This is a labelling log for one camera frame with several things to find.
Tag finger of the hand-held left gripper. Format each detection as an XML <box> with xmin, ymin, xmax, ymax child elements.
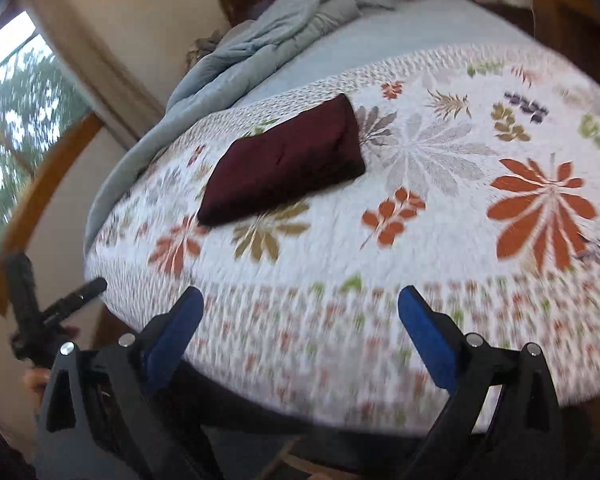
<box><xmin>5</xmin><ymin>252</ymin><xmax>43</xmax><ymax>332</ymax></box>
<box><xmin>41</xmin><ymin>277</ymin><xmax>109</xmax><ymax>328</ymax></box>

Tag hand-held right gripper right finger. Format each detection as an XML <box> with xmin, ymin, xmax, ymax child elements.
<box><xmin>398</xmin><ymin>285</ymin><xmax>564</xmax><ymax>480</ymax></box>

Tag floral quilted bedspread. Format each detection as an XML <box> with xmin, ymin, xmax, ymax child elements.
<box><xmin>82</xmin><ymin>42</ymin><xmax>600</xmax><ymax>435</ymax></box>

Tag beige window curtain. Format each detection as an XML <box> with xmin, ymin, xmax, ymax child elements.
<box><xmin>17</xmin><ymin>0</ymin><xmax>167</xmax><ymax>137</ymax></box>

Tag dark red pants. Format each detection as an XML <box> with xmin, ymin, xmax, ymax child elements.
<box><xmin>197</xmin><ymin>93</ymin><xmax>367</xmax><ymax>227</ymax></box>

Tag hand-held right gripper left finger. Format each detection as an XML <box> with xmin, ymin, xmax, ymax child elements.
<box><xmin>34</xmin><ymin>286</ymin><xmax>222</xmax><ymax>480</ymax></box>

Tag grey-blue crumpled duvet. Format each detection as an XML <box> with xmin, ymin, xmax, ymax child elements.
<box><xmin>82</xmin><ymin>0</ymin><xmax>407</xmax><ymax>253</ymax></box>

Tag person's left hand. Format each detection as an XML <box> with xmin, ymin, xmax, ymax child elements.
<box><xmin>22</xmin><ymin>367</ymin><xmax>52</xmax><ymax>396</ymax></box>

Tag wooden framed window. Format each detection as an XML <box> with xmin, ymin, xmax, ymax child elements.
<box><xmin>0</xmin><ymin>9</ymin><xmax>106</xmax><ymax>317</ymax></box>

